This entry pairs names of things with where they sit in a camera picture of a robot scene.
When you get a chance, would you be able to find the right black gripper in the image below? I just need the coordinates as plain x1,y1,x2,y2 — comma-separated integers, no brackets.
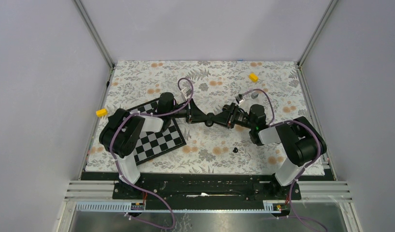
211,103,255,130

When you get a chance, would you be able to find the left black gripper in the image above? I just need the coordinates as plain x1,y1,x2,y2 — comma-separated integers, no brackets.
168,99,210,124

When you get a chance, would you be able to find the black earbud charging case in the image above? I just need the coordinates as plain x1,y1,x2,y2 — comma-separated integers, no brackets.
204,116,214,127

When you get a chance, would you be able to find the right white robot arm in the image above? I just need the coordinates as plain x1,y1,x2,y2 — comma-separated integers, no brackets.
206,103,326,199

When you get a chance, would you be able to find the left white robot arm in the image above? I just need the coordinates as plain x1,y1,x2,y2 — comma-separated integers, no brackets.
99,92,210,199

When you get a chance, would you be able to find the floral patterned table mat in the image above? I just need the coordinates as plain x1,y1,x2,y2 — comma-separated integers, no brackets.
103,61,310,174

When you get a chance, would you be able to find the small grey block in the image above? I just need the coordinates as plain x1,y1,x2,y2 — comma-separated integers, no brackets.
251,91,259,99

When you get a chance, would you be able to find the yellow block far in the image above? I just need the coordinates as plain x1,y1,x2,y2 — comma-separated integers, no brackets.
249,73,258,82

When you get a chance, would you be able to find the yellow block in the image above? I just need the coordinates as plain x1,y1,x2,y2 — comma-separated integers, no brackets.
249,73,258,82
96,108,108,117

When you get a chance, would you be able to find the black white checkerboard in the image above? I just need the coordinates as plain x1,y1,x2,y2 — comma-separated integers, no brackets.
127,99,187,166

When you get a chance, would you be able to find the yellow block left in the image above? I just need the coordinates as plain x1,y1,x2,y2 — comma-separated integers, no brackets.
96,108,108,117

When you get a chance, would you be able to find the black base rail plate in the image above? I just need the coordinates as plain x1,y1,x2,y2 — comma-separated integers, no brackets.
113,173,301,210

